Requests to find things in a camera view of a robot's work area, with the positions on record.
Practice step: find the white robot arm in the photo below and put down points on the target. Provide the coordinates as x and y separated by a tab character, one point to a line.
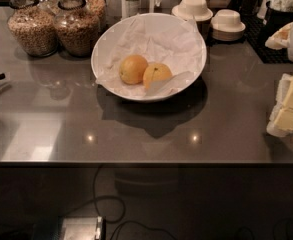
283	38

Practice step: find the black rubber bar mat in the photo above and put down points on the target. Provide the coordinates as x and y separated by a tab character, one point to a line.
256	36

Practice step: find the black container with packets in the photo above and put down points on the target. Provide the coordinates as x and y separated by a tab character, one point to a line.
278	14

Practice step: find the white crumpled paper liner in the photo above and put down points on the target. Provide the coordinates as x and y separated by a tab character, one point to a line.
159	40

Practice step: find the rear glass cereal jar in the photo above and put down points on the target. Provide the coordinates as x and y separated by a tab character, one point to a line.
98	7

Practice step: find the glass cereal jar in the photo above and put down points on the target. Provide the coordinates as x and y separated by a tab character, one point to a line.
77	27
98	7
32	28

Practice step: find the middle glass cereal jar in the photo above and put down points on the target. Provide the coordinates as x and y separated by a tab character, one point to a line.
77	27

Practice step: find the silver box under table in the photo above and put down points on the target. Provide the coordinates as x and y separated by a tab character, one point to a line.
82	228

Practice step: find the left glass cereal jar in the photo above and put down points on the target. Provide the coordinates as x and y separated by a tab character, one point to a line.
32	28

